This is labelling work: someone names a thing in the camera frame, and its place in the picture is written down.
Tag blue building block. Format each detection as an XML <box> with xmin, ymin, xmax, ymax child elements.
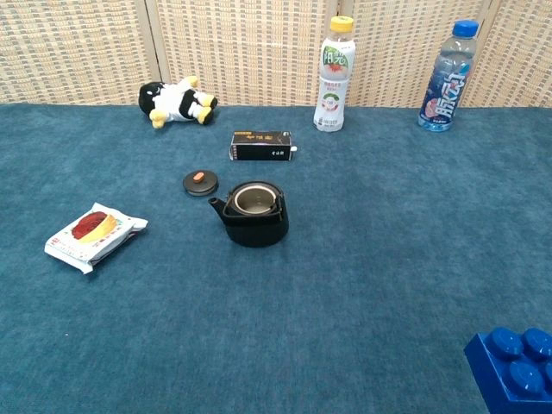
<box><xmin>463</xmin><ymin>326</ymin><xmax>552</xmax><ymax>414</ymax></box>

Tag black lid with orange knob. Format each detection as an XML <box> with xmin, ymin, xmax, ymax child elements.
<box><xmin>182</xmin><ymin>169</ymin><xmax>220</xmax><ymax>198</ymax></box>

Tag black cast iron teapot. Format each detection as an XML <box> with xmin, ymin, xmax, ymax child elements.
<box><xmin>208</xmin><ymin>180</ymin><xmax>291</xmax><ymax>248</ymax></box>

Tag black box with gold print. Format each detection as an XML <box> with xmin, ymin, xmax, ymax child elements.
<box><xmin>229</xmin><ymin>130</ymin><xmax>299</xmax><ymax>162</ymax></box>

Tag blue table mat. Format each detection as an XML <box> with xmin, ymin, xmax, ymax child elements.
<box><xmin>0</xmin><ymin>102</ymin><xmax>552</xmax><ymax>414</ymax></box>

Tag blue capped drink bottle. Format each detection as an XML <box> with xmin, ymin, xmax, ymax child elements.
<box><xmin>417</xmin><ymin>19</ymin><xmax>480</xmax><ymax>133</ymax></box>

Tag white snack packet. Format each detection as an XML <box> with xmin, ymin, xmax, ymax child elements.
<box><xmin>43</xmin><ymin>202</ymin><xmax>149</xmax><ymax>275</ymax></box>

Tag black white yellow plush toy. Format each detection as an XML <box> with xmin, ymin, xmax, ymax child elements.
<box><xmin>137</xmin><ymin>75</ymin><xmax>218</xmax><ymax>130</ymax></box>

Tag woven folding screen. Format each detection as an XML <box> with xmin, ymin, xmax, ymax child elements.
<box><xmin>0</xmin><ymin>0</ymin><xmax>552</xmax><ymax>109</ymax></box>

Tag yellow capped drink bottle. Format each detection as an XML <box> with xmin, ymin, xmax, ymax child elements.
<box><xmin>312</xmin><ymin>16</ymin><xmax>357</xmax><ymax>133</ymax></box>

